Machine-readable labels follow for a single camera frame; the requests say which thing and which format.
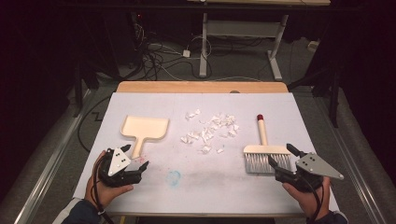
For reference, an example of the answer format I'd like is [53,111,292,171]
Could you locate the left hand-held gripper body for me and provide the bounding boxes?
[98,147,144,189]

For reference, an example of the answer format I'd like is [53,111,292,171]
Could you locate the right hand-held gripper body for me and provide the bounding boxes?
[275,152,346,193]

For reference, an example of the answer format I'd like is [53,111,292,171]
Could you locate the cream plastic dustpan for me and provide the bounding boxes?
[120,115,170,159]

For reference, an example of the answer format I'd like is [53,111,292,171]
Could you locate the cream brush with red-tipped handle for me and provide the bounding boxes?
[243,114,292,175]

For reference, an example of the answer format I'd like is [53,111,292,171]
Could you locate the clear plastic scraps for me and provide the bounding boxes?
[180,108,241,155]

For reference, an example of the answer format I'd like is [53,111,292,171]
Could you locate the person's right hand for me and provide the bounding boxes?
[282,176,332,218]

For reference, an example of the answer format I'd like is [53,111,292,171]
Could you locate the person's left hand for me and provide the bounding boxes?
[84,150,134,209]

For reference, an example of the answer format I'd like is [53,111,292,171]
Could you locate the white table cover sheet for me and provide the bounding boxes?
[72,91,340,216]

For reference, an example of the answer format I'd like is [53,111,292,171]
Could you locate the black stand legs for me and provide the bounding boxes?
[288,63,343,129]
[72,60,101,119]

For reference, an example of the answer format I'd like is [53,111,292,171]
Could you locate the wooden table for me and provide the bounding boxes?
[106,80,307,218]

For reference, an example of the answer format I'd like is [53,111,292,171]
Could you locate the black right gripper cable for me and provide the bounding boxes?
[298,176,325,224]

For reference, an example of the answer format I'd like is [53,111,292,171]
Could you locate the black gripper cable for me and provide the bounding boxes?
[298,176,325,224]
[92,155,115,224]

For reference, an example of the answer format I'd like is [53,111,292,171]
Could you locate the black floor cable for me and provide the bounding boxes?
[77,95,112,153]

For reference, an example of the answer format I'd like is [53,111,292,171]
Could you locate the aluminium floor rail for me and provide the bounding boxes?
[13,89,92,224]
[312,92,389,224]

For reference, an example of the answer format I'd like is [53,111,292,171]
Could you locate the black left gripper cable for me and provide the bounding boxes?
[92,155,115,224]

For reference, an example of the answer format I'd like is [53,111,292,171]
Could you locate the white floor cable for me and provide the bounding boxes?
[148,42,264,83]

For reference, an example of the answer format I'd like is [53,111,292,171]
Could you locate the tangle of black floor cables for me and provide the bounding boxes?
[132,12,214,82]

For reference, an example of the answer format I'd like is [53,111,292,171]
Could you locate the white frame desk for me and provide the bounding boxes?
[186,0,332,82]

